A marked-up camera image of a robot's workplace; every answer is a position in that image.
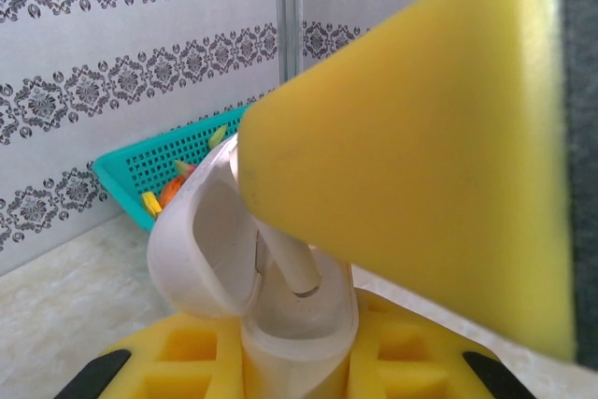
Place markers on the pink toy dragon fruit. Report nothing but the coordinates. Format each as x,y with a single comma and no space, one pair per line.
182,167

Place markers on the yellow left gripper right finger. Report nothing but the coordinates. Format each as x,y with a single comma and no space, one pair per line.
402,361

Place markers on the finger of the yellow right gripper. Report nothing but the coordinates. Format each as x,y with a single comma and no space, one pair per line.
420,161

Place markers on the small yellow toy piece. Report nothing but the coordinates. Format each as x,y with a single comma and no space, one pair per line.
150,203

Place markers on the orange toy fruit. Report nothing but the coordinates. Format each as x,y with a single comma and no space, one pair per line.
170,191

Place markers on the white earbud charging case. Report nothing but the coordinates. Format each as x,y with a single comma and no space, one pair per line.
210,240

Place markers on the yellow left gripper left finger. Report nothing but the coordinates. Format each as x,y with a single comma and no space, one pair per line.
187,361

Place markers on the teal plastic mesh basket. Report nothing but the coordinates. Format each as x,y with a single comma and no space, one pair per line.
121,175

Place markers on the aluminium frame post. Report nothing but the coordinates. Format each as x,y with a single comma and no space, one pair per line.
289,16

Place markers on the green yellow toy fruit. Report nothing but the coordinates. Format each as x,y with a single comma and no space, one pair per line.
217,136

